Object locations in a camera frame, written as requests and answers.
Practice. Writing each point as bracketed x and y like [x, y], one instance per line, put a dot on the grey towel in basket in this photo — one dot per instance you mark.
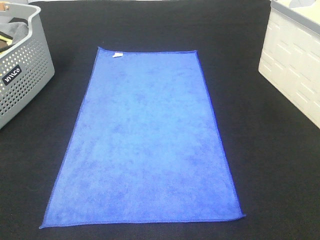
[14, 31]

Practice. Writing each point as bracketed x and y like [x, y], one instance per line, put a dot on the black table cloth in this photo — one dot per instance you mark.
[273, 150]

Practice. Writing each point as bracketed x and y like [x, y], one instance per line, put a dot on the grey perforated laundry basket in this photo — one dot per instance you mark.
[26, 67]

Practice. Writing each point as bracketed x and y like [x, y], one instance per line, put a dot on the white plastic storage box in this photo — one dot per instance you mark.
[290, 56]

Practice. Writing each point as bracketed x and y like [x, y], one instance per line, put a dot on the blue microfiber towel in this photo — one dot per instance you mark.
[145, 147]

